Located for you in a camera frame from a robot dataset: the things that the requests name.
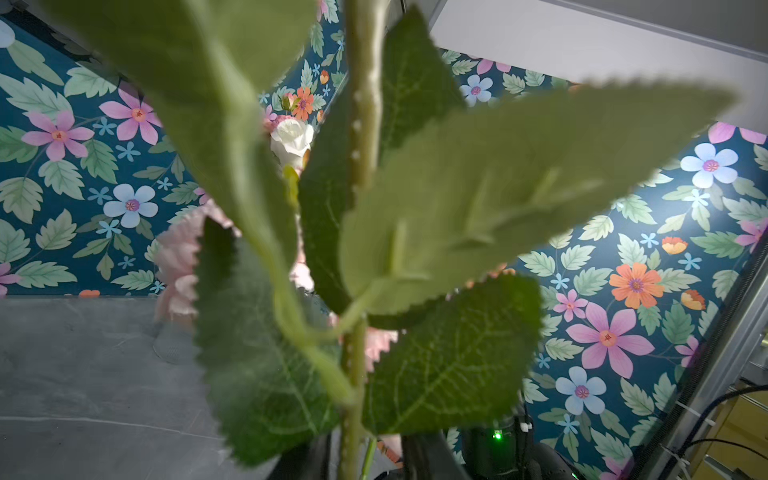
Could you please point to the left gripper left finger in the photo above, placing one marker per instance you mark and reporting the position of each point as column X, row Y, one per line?
column 308, row 461

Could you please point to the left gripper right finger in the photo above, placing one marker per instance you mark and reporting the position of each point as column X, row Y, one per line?
column 426, row 456

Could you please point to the artificial flower bunch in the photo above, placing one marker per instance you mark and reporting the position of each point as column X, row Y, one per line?
column 409, row 203

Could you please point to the large pink rose stem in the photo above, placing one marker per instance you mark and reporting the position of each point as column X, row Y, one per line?
column 176, row 259

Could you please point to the small white bud stem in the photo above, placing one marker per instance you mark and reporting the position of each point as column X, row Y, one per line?
column 291, row 141

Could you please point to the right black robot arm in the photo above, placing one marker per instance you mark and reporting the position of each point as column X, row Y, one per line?
column 507, row 451

